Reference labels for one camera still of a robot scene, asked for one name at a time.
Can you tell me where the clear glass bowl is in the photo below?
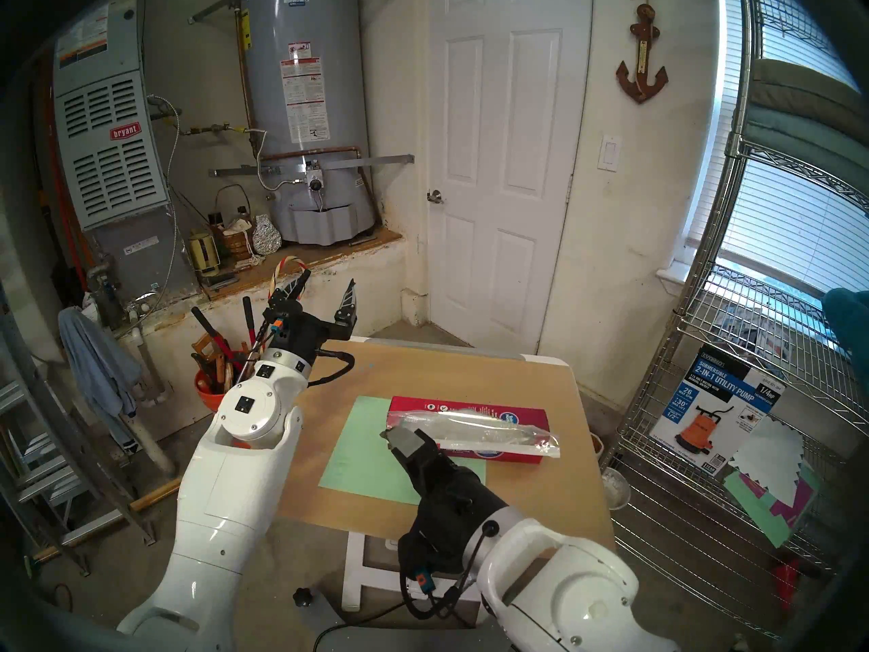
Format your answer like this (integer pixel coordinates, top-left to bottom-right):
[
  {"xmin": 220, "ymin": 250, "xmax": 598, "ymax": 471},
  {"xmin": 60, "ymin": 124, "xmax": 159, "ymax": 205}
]
[{"xmin": 601, "ymin": 467, "xmax": 632, "ymax": 512}]

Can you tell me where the wooden ledge board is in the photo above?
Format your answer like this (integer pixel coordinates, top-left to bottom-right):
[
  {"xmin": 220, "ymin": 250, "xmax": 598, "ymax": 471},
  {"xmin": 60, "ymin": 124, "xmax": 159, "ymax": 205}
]
[{"xmin": 200, "ymin": 228, "xmax": 403, "ymax": 302}]

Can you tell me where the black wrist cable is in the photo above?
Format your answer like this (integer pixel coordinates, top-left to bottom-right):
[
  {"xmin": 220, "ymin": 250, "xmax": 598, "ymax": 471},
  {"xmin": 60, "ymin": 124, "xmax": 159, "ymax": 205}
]
[
  {"xmin": 309, "ymin": 348, "xmax": 356, "ymax": 388},
  {"xmin": 401, "ymin": 522, "xmax": 496, "ymax": 621}
]

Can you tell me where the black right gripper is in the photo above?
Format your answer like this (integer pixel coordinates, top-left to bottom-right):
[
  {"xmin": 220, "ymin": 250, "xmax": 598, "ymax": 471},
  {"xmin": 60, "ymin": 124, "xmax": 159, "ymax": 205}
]
[{"xmin": 379, "ymin": 427, "xmax": 506, "ymax": 577}]

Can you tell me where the teal cloth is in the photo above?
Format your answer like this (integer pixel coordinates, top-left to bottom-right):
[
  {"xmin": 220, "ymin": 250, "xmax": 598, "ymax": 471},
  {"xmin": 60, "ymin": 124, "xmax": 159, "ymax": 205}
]
[{"xmin": 821, "ymin": 287, "xmax": 869, "ymax": 366}]

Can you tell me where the white window sill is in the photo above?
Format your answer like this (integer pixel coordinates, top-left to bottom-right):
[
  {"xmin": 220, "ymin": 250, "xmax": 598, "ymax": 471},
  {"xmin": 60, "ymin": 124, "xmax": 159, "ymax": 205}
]
[{"xmin": 657, "ymin": 264, "xmax": 703, "ymax": 298}]

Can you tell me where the red cardboard box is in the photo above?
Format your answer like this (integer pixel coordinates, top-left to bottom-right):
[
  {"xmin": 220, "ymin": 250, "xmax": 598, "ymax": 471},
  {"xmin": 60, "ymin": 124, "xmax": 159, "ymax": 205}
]
[{"xmin": 387, "ymin": 396, "xmax": 549, "ymax": 464}]

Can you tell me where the wicker basket with handle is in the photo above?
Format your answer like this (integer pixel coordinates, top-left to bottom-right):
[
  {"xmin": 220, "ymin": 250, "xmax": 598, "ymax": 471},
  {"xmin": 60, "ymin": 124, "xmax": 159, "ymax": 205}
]
[{"xmin": 214, "ymin": 184, "xmax": 253, "ymax": 261}]

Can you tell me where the brown anchor wall thermometer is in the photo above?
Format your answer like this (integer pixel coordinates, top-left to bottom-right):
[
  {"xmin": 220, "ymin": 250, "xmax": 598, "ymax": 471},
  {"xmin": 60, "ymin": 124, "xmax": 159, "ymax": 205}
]
[{"xmin": 616, "ymin": 0, "xmax": 669, "ymax": 105}]

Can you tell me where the green paper mat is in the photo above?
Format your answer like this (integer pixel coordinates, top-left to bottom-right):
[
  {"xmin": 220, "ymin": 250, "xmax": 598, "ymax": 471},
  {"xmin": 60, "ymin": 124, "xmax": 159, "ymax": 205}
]
[{"xmin": 318, "ymin": 395, "xmax": 488, "ymax": 507}]

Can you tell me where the long wooden pole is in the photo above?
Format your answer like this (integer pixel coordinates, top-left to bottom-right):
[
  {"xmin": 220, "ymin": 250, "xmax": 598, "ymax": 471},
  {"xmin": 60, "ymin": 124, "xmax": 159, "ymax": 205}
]
[{"xmin": 27, "ymin": 476, "xmax": 184, "ymax": 563}]

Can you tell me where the blue hanging towel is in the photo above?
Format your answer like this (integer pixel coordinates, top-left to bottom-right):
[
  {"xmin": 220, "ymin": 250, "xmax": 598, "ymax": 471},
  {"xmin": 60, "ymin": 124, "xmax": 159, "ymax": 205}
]
[{"xmin": 58, "ymin": 306, "xmax": 143, "ymax": 454}]

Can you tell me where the orange plastic bucket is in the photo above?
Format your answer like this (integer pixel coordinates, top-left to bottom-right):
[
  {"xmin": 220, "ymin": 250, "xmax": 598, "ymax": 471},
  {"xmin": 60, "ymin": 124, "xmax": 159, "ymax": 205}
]
[{"xmin": 193, "ymin": 369, "xmax": 238, "ymax": 448}]

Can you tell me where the grey water heater tank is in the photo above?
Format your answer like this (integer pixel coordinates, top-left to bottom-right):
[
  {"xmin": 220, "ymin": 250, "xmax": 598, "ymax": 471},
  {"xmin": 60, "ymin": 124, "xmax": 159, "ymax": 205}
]
[{"xmin": 238, "ymin": 0, "xmax": 381, "ymax": 245}]

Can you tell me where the grey bryant furnace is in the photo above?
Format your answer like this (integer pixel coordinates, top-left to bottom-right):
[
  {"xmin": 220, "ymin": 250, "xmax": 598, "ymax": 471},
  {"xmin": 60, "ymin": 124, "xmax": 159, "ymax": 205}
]
[{"xmin": 51, "ymin": 0, "xmax": 198, "ymax": 305}]

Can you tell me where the utility pump retail box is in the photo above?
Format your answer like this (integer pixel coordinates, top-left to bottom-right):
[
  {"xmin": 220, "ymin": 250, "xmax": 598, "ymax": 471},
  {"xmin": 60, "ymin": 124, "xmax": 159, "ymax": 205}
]
[{"xmin": 648, "ymin": 345, "xmax": 787, "ymax": 477}]

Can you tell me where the window with white blinds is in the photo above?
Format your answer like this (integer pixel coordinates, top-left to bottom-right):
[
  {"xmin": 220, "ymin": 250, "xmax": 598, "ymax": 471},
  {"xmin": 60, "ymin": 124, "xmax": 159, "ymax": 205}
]
[{"xmin": 686, "ymin": 0, "xmax": 869, "ymax": 298}]

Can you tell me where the chrome wire shelf rack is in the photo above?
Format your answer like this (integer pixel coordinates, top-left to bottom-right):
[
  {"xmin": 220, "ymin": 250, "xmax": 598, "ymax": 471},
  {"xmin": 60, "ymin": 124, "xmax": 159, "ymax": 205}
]
[{"xmin": 601, "ymin": 0, "xmax": 869, "ymax": 641}]

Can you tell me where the white scalloped paper sheet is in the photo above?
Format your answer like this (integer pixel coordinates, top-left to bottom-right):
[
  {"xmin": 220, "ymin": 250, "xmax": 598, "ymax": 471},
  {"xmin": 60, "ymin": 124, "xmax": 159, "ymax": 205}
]
[{"xmin": 730, "ymin": 416, "xmax": 805, "ymax": 492}]

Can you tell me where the green paper sheet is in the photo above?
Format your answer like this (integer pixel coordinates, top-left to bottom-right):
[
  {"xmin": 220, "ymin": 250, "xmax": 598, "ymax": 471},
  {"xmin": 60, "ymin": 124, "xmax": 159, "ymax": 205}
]
[{"xmin": 722, "ymin": 460, "xmax": 819, "ymax": 548}]

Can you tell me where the pink paper sheet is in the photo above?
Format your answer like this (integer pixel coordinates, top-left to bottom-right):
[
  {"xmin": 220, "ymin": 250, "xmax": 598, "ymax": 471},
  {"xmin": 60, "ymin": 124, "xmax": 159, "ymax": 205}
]
[{"xmin": 743, "ymin": 471, "xmax": 815, "ymax": 522}]

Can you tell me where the olive grey cushion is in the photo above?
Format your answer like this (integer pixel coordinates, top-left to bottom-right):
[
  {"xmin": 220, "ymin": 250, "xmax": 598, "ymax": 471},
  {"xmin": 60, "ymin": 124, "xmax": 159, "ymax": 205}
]
[{"xmin": 750, "ymin": 58, "xmax": 869, "ymax": 125}]

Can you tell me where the white table stand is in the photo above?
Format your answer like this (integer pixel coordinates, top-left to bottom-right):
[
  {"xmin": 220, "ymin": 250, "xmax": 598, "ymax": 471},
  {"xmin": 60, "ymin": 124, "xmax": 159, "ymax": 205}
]
[{"xmin": 341, "ymin": 532, "xmax": 489, "ymax": 612}]

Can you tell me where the galvanized metal strap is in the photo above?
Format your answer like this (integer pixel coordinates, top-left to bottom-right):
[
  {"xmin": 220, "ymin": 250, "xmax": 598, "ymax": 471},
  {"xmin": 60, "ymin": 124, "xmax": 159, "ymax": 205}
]
[
  {"xmin": 189, "ymin": 0, "xmax": 245, "ymax": 25},
  {"xmin": 209, "ymin": 153, "xmax": 415, "ymax": 178}
]

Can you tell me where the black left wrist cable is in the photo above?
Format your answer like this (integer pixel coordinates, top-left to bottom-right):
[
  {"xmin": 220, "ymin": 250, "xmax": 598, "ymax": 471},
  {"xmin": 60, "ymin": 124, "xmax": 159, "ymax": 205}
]
[{"xmin": 309, "ymin": 348, "xmax": 356, "ymax": 388}]

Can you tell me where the foil wrapped lump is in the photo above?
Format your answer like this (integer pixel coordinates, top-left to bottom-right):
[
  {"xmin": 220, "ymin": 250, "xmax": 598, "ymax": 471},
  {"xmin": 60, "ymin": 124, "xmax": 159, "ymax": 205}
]
[{"xmin": 251, "ymin": 214, "xmax": 282, "ymax": 255}]

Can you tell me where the small red object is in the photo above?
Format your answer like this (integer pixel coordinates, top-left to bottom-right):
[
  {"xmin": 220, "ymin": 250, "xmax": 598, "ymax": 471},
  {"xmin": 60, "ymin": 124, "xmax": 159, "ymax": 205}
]
[{"xmin": 771, "ymin": 556, "xmax": 802, "ymax": 594}]

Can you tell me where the aluminium step ladder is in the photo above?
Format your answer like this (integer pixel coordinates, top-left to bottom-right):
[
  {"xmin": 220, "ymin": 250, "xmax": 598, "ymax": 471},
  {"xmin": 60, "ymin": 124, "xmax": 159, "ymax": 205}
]
[{"xmin": 0, "ymin": 284, "xmax": 157, "ymax": 577}]

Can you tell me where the yellow tin canister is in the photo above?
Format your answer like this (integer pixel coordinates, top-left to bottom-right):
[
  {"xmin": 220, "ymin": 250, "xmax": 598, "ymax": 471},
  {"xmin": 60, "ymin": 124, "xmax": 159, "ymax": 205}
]
[{"xmin": 187, "ymin": 231, "xmax": 221, "ymax": 278}]

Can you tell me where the white panel door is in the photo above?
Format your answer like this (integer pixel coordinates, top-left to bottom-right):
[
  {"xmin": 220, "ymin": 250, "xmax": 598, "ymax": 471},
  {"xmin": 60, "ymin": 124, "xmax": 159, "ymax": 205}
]
[{"xmin": 426, "ymin": 0, "xmax": 595, "ymax": 356}]

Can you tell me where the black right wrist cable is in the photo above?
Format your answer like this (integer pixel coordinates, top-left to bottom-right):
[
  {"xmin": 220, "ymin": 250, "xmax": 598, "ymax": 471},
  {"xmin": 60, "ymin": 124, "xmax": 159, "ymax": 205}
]
[{"xmin": 401, "ymin": 522, "xmax": 496, "ymax": 621}]

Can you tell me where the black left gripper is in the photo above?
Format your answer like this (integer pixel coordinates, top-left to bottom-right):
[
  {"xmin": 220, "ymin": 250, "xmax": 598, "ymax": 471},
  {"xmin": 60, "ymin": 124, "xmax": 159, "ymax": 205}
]
[{"xmin": 263, "ymin": 269, "xmax": 358, "ymax": 366}]

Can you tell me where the white pvc pipe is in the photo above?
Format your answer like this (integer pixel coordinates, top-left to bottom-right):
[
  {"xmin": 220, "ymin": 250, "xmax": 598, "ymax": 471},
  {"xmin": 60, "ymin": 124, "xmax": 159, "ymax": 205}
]
[{"xmin": 119, "ymin": 325, "xmax": 176, "ymax": 475}]

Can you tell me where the white heater cable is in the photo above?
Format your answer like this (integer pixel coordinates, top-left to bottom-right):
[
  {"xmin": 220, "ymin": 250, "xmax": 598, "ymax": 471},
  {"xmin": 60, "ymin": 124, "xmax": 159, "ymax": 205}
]
[{"xmin": 246, "ymin": 128, "xmax": 306, "ymax": 191}]

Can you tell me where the teal grey cushion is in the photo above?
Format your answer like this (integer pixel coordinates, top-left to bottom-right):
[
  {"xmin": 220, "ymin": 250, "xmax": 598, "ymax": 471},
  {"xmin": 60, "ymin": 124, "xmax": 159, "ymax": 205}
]
[{"xmin": 737, "ymin": 104, "xmax": 869, "ymax": 196}]

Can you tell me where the clear ziplock bag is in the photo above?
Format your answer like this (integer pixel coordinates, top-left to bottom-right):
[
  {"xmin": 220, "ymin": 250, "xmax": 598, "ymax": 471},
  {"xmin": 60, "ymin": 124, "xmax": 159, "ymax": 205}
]
[{"xmin": 384, "ymin": 413, "xmax": 561, "ymax": 459}]

